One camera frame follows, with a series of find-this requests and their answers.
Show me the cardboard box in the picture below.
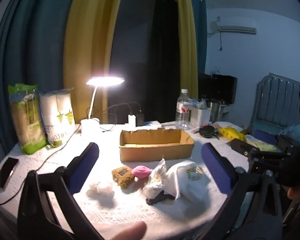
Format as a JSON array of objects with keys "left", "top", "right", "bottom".
[{"left": 119, "top": 128, "right": 195, "bottom": 162}]

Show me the white ribbed cloth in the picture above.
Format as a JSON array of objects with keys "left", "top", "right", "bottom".
[{"left": 166, "top": 161, "right": 210, "bottom": 200}]

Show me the brown plush pouch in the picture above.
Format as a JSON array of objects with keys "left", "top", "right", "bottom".
[{"left": 112, "top": 166, "right": 135, "bottom": 188}]

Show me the white paper cup pack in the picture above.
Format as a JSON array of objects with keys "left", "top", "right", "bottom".
[{"left": 40, "top": 88, "right": 76, "bottom": 147}]

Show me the black monitor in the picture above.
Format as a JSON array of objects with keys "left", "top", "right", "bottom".
[{"left": 198, "top": 73, "right": 238, "bottom": 105}]

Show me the black charger cable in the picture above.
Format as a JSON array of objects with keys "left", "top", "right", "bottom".
[{"left": 100, "top": 102, "right": 143, "bottom": 133}]

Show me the white desk lamp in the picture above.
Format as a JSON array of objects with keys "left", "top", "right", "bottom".
[{"left": 80, "top": 76, "right": 125, "bottom": 140}]

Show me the black smartphone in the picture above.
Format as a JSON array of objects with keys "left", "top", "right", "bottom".
[{"left": 0, "top": 157, "right": 20, "bottom": 189}]

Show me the black round pouch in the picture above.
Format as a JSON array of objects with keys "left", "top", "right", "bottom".
[{"left": 199, "top": 125, "right": 220, "bottom": 139}]

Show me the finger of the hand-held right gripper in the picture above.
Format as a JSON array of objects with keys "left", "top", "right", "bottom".
[
  {"left": 253, "top": 129, "right": 294, "bottom": 150},
  {"left": 229, "top": 139, "right": 292, "bottom": 161}
]

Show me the clear water bottle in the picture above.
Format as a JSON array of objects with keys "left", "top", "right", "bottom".
[{"left": 175, "top": 89, "right": 191, "bottom": 130}]

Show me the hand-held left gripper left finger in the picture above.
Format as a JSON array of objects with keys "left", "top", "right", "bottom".
[{"left": 17, "top": 142, "right": 100, "bottom": 240}]

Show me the white charger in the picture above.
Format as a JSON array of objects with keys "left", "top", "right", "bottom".
[{"left": 128, "top": 114, "right": 137, "bottom": 130}]

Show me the steel thermos mug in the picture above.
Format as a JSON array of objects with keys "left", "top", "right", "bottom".
[{"left": 209, "top": 99, "right": 222, "bottom": 123}]

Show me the pale blue tissue packet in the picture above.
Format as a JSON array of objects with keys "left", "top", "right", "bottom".
[{"left": 191, "top": 99, "right": 207, "bottom": 110}]

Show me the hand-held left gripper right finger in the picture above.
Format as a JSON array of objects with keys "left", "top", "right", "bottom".
[{"left": 201, "top": 142, "right": 283, "bottom": 240}]

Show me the wide teal curtain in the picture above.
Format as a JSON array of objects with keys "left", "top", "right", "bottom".
[{"left": 0, "top": 0, "right": 83, "bottom": 140}]

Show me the black phone cable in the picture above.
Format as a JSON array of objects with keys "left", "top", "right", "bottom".
[{"left": 0, "top": 125, "right": 81, "bottom": 205}]

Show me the dark glass door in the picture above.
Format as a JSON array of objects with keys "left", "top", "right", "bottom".
[{"left": 110, "top": 0, "right": 179, "bottom": 125}]

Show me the narrow yellow curtain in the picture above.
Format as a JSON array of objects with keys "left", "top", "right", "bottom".
[{"left": 172, "top": 0, "right": 199, "bottom": 100}]

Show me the grey metal bed frame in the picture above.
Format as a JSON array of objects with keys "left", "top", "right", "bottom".
[{"left": 249, "top": 72, "right": 300, "bottom": 133}]

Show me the pale yellow packet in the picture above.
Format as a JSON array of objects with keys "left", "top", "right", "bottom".
[{"left": 247, "top": 136, "right": 282, "bottom": 152}]

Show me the person's left hand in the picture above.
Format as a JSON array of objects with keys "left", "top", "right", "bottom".
[{"left": 111, "top": 221, "right": 147, "bottom": 240}]

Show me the small colourful printed pouch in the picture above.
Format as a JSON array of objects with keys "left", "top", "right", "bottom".
[{"left": 186, "top": 166, "right": 203, "bottom": 180}]

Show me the green paper cup pack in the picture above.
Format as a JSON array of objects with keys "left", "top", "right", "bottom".
[{"left": 8, "top": 83, "right": 47, "bottom": 155}]

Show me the wide yellow curtain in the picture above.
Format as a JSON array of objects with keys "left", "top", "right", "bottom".
[{"left": 63, "top": 0, "right": 127, "bottom": 125}]

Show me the narrow teal curtain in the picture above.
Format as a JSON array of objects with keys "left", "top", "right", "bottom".
[{"left": 187, "top": 0, "right": 207, "bottom": 74}]

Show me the white perforated basket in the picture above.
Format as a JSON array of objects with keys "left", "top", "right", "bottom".
[{"left": 189, "top": 105, "right": 212, "bottom": 128}]

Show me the pink plush toy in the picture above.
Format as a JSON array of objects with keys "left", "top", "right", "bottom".
[{"left": 132, "top": 165, "right": 152, "bottom": 180}]

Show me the white textured tablecloth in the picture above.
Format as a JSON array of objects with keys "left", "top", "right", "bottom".
[{"left": 0, "top": 121, "right": 265, "bottom": 240}]

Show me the person's right hand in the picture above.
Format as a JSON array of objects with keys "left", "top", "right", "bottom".
[{"left": 287, "top": 187, "right": 300, "bottom": 200}]

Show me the white air conditioner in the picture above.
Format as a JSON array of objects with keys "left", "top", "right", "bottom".
[{"left": 219, "top": 25, "right": 257, "bottom": 35}]

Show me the white knit item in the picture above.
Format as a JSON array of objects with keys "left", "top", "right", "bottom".
[{"left": 143, "top": 159, "right": 167, "bottom": 198}]

